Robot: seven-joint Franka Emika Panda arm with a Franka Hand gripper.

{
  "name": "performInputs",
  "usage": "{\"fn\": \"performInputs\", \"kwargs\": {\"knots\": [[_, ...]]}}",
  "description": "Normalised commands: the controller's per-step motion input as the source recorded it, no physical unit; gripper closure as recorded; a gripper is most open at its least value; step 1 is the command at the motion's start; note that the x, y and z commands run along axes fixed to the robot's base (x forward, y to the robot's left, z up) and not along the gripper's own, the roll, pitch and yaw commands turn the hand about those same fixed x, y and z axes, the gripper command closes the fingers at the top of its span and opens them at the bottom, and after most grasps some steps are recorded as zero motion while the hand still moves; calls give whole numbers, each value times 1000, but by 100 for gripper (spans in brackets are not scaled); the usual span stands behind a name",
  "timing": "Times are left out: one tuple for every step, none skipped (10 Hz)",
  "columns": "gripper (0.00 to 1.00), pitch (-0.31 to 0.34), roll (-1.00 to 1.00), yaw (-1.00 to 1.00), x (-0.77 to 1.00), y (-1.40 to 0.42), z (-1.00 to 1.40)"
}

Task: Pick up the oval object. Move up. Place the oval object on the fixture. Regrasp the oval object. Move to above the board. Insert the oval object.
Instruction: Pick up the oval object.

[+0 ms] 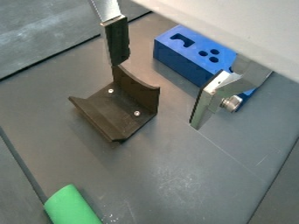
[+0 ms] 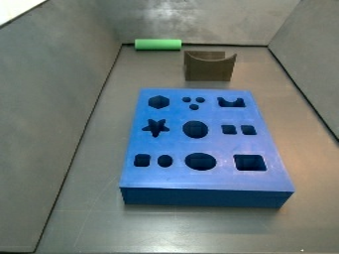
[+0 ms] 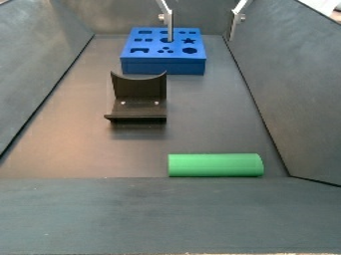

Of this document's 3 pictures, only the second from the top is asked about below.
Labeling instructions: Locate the green oval cylinder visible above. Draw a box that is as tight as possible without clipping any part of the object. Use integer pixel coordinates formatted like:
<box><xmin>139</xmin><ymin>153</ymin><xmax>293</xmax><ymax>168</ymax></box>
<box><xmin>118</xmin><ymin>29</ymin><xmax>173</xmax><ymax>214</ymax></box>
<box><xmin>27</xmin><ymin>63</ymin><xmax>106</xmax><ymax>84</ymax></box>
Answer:
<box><xmin>135</xmin><ymin>39</ymin><xmax>182</xmax><ymax>51</ymax></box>

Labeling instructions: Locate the blue foam shape board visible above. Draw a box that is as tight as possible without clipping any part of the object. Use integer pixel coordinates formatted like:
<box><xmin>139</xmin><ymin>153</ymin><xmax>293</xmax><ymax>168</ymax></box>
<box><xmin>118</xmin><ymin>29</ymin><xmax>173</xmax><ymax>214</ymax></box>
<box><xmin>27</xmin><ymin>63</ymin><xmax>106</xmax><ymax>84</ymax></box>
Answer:
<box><xmin>119</xmin><ymin>88</ymin><xmax>295</xmax><ymax>208</ymax></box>

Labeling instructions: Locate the black curved fixture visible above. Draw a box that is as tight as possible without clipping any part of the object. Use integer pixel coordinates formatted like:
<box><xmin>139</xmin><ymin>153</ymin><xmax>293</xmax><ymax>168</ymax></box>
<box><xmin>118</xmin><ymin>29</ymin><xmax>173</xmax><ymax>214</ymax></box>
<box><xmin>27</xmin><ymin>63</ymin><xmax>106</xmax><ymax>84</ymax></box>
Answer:
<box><xmin>185</xmin><ymin>51</ymin><xmax>238</xmax><ymax>81</ymax></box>

